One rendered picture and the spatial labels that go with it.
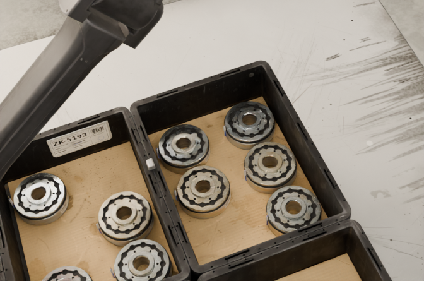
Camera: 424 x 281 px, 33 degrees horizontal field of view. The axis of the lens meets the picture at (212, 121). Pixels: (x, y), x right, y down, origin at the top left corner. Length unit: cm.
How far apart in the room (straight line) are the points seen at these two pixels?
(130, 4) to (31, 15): 222
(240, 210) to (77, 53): 62
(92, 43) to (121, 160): 64
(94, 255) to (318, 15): 88
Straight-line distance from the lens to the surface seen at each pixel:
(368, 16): 192
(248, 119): 150
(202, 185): 142
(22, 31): 302
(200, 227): 140
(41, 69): 92
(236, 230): 139
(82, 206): 146
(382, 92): 175
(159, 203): 131
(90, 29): 87
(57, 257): 142
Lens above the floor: 205
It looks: 53 degrees down
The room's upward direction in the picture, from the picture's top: 7 degrees counter-clockwise
